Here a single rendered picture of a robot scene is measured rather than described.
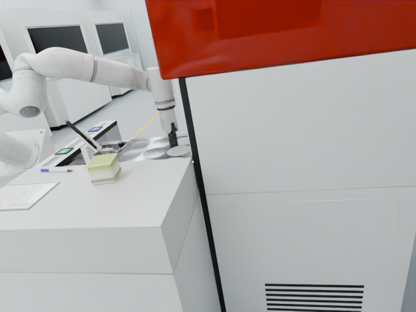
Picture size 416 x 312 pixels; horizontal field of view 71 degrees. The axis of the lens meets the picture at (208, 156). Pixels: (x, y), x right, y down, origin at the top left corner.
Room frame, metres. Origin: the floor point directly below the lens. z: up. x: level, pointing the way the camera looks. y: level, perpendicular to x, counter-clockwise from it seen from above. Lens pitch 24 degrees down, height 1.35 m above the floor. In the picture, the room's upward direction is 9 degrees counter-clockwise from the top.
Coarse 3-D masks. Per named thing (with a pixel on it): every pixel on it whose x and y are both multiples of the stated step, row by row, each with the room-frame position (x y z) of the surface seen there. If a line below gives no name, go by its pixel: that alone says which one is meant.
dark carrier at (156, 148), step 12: (132, 144) 1.27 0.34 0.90; (144, 144) 1.24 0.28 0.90; (156, 144) 1.22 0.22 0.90; (168, 144) 1.19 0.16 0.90; (120, 156) 1.14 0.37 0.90; (132, 156) 1.12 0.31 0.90; (144, 156) 1.10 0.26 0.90; (156, 156) 1.08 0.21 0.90; (168, 156) 1.06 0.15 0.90; (180, 156) 1.04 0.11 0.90
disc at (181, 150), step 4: (172, 148) 1.13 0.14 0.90; (176, 148) 1.13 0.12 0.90; (180, 148) 1.12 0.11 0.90; (184, 148) 1.11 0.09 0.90; (188, 148) 1.11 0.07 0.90; (168, 152) 1.10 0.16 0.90; (172, 152) 1.09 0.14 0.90; (176, 152) 1.08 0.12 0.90; (180, 152) 1.08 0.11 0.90; (184, 152) 1.07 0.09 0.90
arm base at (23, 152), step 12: (0, 132) 1.23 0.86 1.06; (0, 144) 1.19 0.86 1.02; (12, 144) 1.24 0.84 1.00; (24, 144) 1.31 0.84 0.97; (36, 144) 1.34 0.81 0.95; (0, 156) 1.20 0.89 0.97; (12, 156) 1.23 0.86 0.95; (24, 156) 1.28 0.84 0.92; (36, 156) 1.30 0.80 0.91; (12, 168) 1.29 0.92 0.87; (24, 168) 1.27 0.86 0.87
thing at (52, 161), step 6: (114, 120) 1.52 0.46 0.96; (96, 126) 1.45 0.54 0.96; (90, 132) 1.36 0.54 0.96; (96, 132) 1.34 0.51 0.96; (78, 138) 1.30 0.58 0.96; (72, 144) 1.22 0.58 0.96; (78, 144) 1.21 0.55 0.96; (72, 150) 1.14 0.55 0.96; (54, 156) 1.10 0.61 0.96; (60, 156) 1.10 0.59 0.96; (66, 156) 1.08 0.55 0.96; (42, 162) 1.06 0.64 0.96; (48, 162) 1.06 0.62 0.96; (54, 162) 1.04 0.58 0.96
